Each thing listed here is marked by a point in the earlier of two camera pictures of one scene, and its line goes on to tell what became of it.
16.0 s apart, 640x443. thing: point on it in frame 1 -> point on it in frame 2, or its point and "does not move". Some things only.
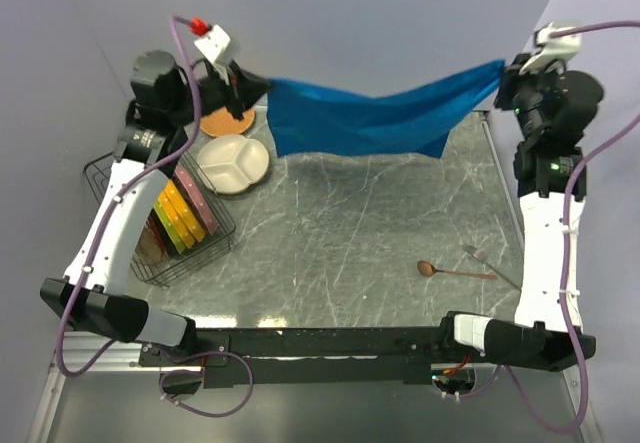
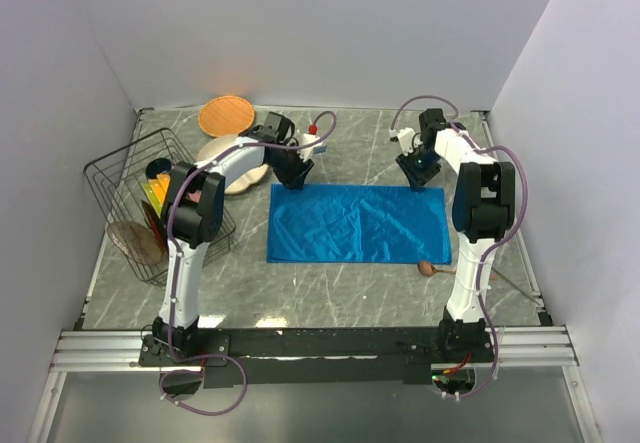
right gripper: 511,76 -> 415,177
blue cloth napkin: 309,117 -> 358,224
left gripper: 243,89 -> 296,178
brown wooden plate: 150,249 does not move
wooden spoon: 428,269 does not move
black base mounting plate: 329,356 does not move
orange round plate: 220,122 does not move
